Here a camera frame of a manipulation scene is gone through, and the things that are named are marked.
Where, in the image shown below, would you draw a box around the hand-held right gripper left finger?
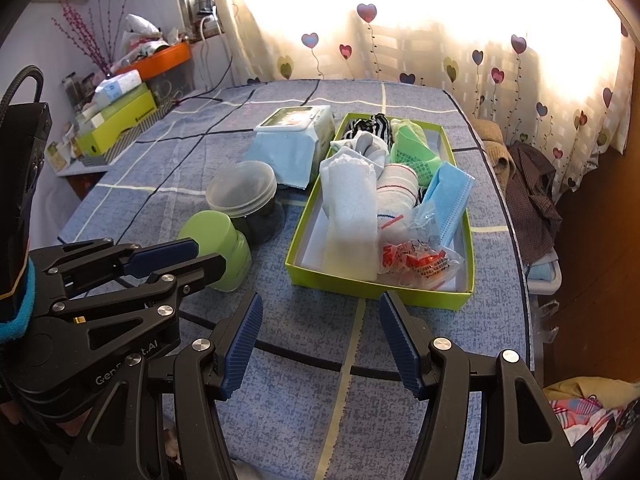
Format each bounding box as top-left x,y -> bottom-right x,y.
60,291 -> 264,480

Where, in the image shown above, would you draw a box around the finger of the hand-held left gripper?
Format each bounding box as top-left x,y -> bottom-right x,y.
30,237 -> 200,278
36,252 -> 225,315

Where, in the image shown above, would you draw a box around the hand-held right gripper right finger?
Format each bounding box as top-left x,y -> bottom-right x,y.
378,290 -> 583,480

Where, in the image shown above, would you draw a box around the lime green cardboard box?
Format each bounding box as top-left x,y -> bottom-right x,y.
284,111 -> 476,311

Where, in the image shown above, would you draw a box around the red candy bag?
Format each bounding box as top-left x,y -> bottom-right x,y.
377,210 -> 466,291

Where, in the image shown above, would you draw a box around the blue face mask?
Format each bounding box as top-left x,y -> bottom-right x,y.
415,162 -> 476,253

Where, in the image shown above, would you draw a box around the cream ribbed sock roll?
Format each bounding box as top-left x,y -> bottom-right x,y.
375,162 -> 418,241

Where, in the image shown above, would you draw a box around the green printed sock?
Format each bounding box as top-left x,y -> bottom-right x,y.
390,119 -> 446,186

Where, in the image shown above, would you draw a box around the blue checked bedsheet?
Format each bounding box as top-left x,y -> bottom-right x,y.
57,79 -> 536,480

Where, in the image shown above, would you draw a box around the clear plastic container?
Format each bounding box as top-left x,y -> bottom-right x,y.
206,161 -> 286,246

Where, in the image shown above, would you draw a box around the black white striped box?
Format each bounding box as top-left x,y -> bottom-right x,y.
80,102 -> 173,167

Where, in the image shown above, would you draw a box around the yellow green cardboard box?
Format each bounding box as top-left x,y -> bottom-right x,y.
75,92 -> 157,156

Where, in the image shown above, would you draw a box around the pale green flat box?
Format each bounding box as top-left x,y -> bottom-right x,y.
75,82 -> 151,128

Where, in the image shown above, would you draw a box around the pale blue plastic basket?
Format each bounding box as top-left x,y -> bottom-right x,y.
525,252 -> 561,296

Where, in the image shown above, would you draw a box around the white blue tissue pack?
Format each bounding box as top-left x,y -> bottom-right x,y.
94,70 -> 143,108

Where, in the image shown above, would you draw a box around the clear storage box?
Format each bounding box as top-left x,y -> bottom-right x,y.
147,62 -> 196,98

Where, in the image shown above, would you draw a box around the blue wet wipes pack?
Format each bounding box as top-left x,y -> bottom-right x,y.
247,105 -> 336,190

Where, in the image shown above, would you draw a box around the dark glass jar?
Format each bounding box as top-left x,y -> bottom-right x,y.
62,72 -> 83,106

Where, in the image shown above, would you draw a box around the dark checked clothes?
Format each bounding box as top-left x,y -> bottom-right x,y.
502,140 -> 563,266

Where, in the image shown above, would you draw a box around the orange plastic basin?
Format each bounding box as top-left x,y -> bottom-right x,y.
120,42 -> 193,81

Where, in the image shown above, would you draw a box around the colourful clothes pile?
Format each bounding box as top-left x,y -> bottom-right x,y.
542,377 -> 640,468

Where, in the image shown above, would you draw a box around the black white striped sock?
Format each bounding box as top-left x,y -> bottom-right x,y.
342,114 -> 391,153

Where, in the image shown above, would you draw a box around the tan knitted cloth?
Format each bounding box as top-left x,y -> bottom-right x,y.
472,119 -> 511,181

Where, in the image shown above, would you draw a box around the white plastic bag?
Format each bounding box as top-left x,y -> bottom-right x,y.
122,12 -> 166,43

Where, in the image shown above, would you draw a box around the pink flower branches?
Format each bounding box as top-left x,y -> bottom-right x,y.
50,0 -> 141,76

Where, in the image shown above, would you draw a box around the heart print curtain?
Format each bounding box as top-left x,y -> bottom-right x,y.
192,0 -> 636,196

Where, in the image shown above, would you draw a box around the white cable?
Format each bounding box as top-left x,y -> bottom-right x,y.
197,12 -> 236,86

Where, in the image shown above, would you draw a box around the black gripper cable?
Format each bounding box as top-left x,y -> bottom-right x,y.
0,64 -> 45,116

